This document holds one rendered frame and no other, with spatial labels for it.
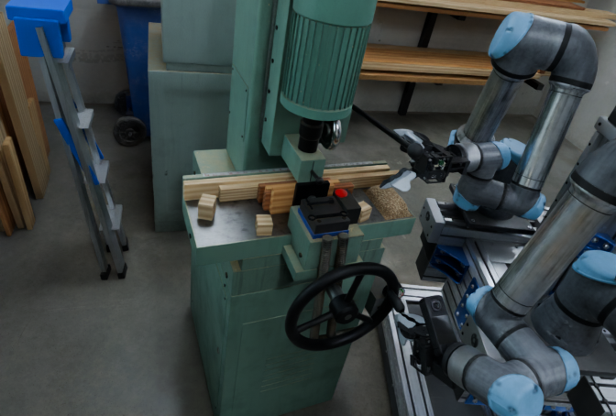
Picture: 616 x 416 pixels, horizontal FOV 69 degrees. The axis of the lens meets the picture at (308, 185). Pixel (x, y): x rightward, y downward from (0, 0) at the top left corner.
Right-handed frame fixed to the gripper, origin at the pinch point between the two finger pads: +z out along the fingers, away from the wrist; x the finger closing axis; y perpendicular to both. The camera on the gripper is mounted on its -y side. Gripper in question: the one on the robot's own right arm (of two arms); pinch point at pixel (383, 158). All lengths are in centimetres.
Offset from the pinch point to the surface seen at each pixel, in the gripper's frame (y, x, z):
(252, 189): -16.7, 15.9, 26.2
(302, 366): -7, 80, 7
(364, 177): -16.7, 15.0, -7.1
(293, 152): -17.1, 6.0, 15.8
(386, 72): -196, 37, -128
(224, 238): -3.4, 20.5, 36.5
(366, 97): -243, 73, -146
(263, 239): -1.7, 20.9, 27.4
